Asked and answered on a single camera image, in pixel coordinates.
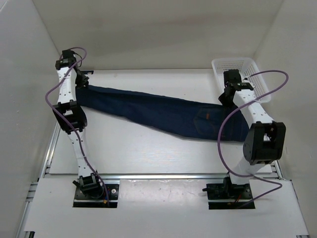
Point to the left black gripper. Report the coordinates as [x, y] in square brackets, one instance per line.
[83, 81]

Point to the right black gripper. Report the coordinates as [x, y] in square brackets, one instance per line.
[223, 99]

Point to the dark blue denim trousers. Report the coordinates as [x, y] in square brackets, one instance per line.
[183, 118]

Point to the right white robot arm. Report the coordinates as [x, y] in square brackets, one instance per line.
[265, 138]

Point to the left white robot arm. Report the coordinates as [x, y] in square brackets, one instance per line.
[73, 121]

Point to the white plastic mesh basket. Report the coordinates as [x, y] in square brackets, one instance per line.
[246, 67]

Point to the black corner bracket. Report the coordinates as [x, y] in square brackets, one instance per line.
[88, 72]

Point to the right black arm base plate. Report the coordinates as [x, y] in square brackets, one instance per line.
[229, 197]

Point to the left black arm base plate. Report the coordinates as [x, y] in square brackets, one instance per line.
[96, 197]

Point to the aluminium left frame rail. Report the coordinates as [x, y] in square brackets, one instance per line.
[46, 164]

